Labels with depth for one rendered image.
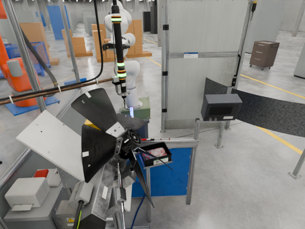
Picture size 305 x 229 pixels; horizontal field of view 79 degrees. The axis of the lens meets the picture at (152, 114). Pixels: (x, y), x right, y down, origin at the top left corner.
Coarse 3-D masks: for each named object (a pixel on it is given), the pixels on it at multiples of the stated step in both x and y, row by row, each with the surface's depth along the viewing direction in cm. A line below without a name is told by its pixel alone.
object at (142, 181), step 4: (136, 160) 93; (136, 164) 95; (136, 168) 96; (140, 168) 88; (136, 172) 98; (140, 172) 90; (140, 176) 93; (140, 180) 96; (144, 180) 83; (144, 184) 89; (144, 188) 93; (148, 192) 81; (148, 196) 78; (152, 204) 80
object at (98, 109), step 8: (80, 96) 97; (96, 96) 102; (104, 96) 105; (72, 104) 93; (80, 104) 95; (88, 104) 98; (96, 104) 100; (104, 104) 102; (80, 112) 95; (88, 112) 97; (96, 112) 99; (104, 112) 100; (112, 112) 103; (96, 120) 98; (104, 120) 99; (112, 120) 101; (104, 128) 99
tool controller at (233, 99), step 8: (208, 96) 141; (216, 96) 141; (224, 96) 141; (232, 96) 141; (208, 104) 136; (216, 104) 136; (224, 104) 136; (232, 104) 136; (240, 104) 136; (208, 112) 141; (216, 112) 141; (224, 112) 142; (232, 112) 142; (208, 120) 148; (216, 120) 148
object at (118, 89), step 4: (112, 80) 92; (116, 80) 91; (116, 84) 91; (120, 84) 93; (116, 88) 95; (120, 88) 94; (116, 92) 96; (120, 92) 95; (124, 92) 96; (128, 92) 96
